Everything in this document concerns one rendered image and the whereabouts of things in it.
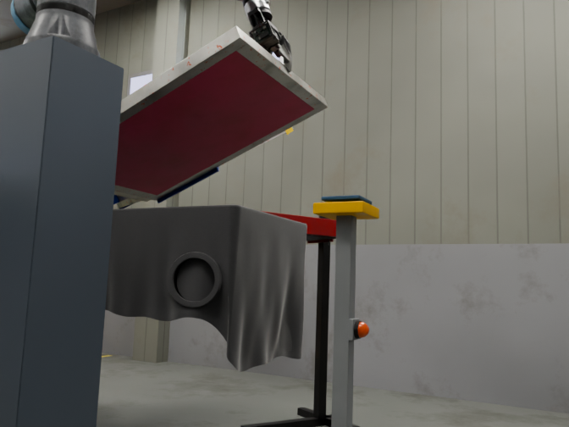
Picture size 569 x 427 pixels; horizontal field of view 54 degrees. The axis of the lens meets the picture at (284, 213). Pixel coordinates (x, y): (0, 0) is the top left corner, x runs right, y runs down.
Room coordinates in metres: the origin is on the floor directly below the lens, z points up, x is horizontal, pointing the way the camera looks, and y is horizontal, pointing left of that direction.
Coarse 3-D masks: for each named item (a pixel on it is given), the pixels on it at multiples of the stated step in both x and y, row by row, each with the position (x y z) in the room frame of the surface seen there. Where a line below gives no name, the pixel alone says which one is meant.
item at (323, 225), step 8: (280, 216) 2.73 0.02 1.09; (288, 216) 2.76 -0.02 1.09; (296, 216) 2.79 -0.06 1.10; (304, 216) 2.81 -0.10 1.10; (312, 224) 2.84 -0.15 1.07; (320, 224) 2.87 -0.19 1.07; (328, 224) 2.90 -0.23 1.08; (312, 232) 2.84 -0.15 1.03; (320, 232) 2.87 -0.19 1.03; (328, 232) 2.90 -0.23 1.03; (312, 240) 3.15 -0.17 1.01; (320, 240) 3.14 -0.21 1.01; (328, 240) 3.08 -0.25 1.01
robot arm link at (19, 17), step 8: (16, 0) 1.19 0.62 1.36; (24, 0) 1.15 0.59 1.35; (16, 8) 1.19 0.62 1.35; (24, 8) 1.17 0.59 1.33; (32, 8) 1.14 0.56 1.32; (16, 16) 1.20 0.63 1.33; (24, 16) 1.18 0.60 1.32; (32, 16) 1.16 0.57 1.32; (16, 24) 1.22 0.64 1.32; (24, 24) 1.20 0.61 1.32; (32, 24) 1.19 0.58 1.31; (24, 32) 1.24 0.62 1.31
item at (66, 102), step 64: (0, 64) 1.08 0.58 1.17; (64, 64) 1.02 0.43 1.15; (0, 128) 1.06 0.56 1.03; (64, 128) 1.03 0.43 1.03; (0, 192) 1.05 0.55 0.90; (64, 192) 1.04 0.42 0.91; (0, 256) 1.04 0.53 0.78; (64, 256) 1.06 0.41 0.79; (0, 320) 1.03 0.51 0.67; (64, 320) 1.07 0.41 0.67; (0, 384) 1.02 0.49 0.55; (64, 384) 1.08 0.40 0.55
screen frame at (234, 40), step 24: (216, 48) 1.36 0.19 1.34; (240, 48) 1.38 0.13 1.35; (168, 72) 1.43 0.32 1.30; (192, 72) 1.41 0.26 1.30; (288, 72) 1.58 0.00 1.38; (144, 96) 1.47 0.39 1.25; (312, 96) 1.74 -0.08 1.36; (120, 120) 1.54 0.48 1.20; (144, 192) 2.07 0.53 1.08; (168, 192) 2.14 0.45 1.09
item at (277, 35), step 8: (256, 8) 1.57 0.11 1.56; (264, 8) 1.59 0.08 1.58; (248, 16) 1.58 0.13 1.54; (256, 16) 1.58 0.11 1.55; (264, 16) 1.61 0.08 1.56; (272, 16) 1.62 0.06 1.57; (256, 24) 1.59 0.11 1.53; (264, 24) 1.57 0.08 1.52; (272, 24) 1.57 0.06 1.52; (248, 32) 1.58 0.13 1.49; (256, 32) 1.56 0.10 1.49; (264, 32) 1.55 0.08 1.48; (272, 32) 1.54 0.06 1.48; (280, 32) 1.61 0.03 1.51; (256, 40) 1.57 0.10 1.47; (264, 40) 1.56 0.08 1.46; (272, 40) 1.57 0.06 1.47; (280, 40) 1.60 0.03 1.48; (264, 48) 1.59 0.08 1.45; (272, 48) 1.61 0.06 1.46
